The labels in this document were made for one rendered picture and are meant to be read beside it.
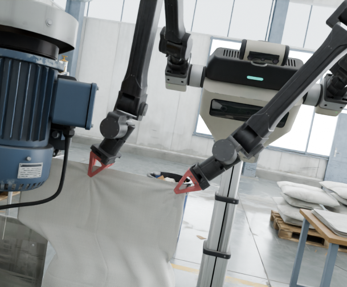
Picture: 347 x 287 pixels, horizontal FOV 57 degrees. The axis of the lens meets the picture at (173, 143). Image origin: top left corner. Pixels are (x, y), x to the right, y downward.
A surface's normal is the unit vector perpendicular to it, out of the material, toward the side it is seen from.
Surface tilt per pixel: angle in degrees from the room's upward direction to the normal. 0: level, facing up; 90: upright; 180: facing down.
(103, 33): 90
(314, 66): 94
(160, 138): 90
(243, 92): 40
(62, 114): 90
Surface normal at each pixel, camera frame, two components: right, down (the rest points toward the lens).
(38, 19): 0.58, 0.18
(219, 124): -0.21, 0.68
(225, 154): -0.29, -0.22
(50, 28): 0.76, 0.21
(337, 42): -0.55, 0.05
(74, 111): 0.29, 0.14
